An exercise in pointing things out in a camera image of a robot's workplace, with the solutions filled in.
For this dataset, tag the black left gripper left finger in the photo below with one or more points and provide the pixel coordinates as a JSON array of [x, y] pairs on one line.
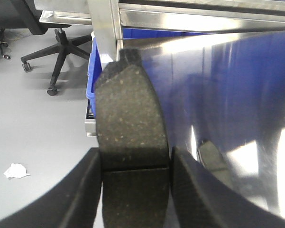
[[72, 203]]

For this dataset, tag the steel rack frame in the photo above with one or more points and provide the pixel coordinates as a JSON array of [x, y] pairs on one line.
[[109, 17]]

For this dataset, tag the blue bin under table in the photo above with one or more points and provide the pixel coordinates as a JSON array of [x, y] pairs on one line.
[[94, 71]]

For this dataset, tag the crumpled white paper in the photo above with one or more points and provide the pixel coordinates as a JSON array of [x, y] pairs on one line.
[[17, 171]]

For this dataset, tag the brake pad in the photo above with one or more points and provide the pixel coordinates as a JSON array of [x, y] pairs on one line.
[[133, 144], [212, 160]]

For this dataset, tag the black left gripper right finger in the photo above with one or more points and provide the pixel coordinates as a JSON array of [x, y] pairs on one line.
[[202, 201]]

